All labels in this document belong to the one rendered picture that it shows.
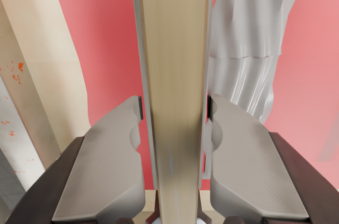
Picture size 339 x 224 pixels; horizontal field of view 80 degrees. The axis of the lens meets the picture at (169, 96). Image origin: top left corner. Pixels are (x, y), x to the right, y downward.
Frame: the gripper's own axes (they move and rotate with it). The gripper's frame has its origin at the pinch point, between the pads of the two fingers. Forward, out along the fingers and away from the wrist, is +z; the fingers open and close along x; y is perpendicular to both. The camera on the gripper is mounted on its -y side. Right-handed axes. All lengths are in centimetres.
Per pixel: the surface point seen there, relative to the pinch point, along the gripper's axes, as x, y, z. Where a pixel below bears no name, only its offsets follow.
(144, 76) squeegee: -2.4, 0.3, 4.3
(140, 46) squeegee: -2.5, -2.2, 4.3
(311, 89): 14.8, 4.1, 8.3
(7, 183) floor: -144, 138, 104
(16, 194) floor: -142, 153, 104
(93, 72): -8.4, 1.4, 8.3
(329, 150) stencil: 19.8, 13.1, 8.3
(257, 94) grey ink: 8.9, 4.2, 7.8
